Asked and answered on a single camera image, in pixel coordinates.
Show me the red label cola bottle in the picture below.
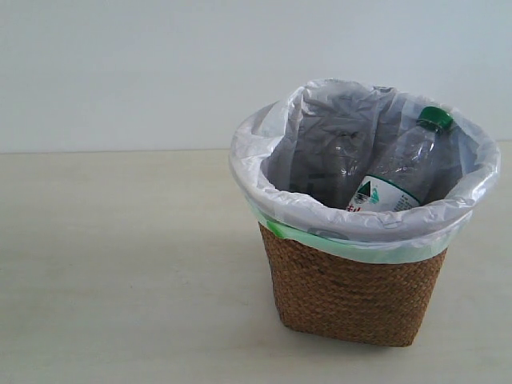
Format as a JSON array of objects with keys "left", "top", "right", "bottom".
[{"left": 322, "top": 130, "right": 369, "bottom": 209}]

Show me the green label water bottle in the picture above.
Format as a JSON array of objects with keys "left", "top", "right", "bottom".
[{"left": 346, "top": 106, "right": 453, "bottom": 212}]

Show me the white plastic bin liner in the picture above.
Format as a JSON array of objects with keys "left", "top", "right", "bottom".
[{"left": 229, "top": 79, "right": 501, "bottom": 264}]

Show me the woven brown wicker basket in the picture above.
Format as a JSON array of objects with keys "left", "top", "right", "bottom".
[{"left": 259, "top": 226, "right": 446, "bottom": 347}]

